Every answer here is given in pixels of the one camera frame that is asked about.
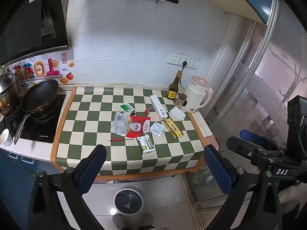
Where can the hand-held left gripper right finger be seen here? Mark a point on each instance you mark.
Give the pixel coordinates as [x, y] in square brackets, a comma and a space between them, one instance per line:
[218, 167]

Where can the green white checkered mat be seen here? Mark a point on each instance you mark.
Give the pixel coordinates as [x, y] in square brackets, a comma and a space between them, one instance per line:
[96, 115]

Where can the white paper napkin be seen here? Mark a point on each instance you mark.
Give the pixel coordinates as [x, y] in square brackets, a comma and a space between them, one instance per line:
[178, 113]

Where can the long white box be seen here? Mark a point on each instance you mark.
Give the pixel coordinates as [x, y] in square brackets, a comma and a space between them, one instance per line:
[158, 109]

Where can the clear plastic bag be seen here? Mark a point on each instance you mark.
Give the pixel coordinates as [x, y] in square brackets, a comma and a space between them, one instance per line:
[120, 124]

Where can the small white cup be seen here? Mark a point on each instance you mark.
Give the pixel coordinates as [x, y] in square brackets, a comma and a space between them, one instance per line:
[6, 137]

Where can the round white trash bin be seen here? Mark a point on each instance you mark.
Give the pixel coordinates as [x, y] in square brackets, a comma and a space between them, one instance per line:
[128, 201]

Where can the white electric kettle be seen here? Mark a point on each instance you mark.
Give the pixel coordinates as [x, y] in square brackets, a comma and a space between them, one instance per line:
[196, 95]

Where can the grey shoe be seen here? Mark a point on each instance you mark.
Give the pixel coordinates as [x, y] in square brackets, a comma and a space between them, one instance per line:
[145, 220]
[121, 221]

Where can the dark sauce bottle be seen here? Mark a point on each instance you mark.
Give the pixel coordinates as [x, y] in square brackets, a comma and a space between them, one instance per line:
[173, 86]

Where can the green white medicine box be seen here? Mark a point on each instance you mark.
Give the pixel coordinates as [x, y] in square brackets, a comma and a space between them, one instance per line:
[145, 145]

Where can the frosted glass sliding door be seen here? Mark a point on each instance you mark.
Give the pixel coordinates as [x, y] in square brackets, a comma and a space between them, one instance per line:
[263, 88]

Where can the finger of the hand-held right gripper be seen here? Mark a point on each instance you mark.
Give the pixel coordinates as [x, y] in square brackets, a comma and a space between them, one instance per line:
[247, 148]
[250, 135]

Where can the white blue sachet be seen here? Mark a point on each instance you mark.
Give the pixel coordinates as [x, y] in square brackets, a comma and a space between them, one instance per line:
[156, 129]

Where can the black range hood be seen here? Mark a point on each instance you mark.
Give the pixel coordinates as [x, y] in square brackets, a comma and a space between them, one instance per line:
[26, 21]

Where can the colourful wall stickers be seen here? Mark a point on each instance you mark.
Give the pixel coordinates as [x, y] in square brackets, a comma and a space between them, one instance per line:
[43, 68]

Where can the person's right forearm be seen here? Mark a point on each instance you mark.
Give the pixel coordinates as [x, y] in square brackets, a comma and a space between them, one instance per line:
[289, 194]

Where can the blue base cabinet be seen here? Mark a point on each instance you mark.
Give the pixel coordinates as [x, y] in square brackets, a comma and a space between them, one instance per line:
[16, 179]

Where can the blue wall cabinet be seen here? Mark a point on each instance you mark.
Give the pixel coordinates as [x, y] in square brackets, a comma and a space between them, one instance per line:
[256, 0]

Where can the black frying pan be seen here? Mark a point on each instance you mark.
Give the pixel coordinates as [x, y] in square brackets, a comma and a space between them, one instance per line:
[39, 98]

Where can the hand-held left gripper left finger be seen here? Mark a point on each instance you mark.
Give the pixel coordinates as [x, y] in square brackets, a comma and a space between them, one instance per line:
[92, 166]

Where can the red snack packet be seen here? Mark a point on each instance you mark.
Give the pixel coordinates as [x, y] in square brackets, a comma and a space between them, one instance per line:
[140, 125]

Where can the yellow box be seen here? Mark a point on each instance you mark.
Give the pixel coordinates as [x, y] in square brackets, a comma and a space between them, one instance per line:
[173, 129]

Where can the steel cooking pot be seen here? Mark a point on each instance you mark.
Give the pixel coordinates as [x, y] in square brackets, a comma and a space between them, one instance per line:
[8, 88]

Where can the black induction cooktop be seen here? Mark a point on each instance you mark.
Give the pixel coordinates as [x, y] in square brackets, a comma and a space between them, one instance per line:
[45, 130]

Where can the long red chili pepper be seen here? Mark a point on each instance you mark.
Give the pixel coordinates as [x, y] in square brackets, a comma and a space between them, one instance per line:
[117, 139]

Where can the green white sachet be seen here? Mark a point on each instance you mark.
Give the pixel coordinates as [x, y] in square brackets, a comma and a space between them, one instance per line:
[127, 107]

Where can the small red piece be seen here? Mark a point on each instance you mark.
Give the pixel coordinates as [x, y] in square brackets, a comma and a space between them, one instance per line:
[147, 110]

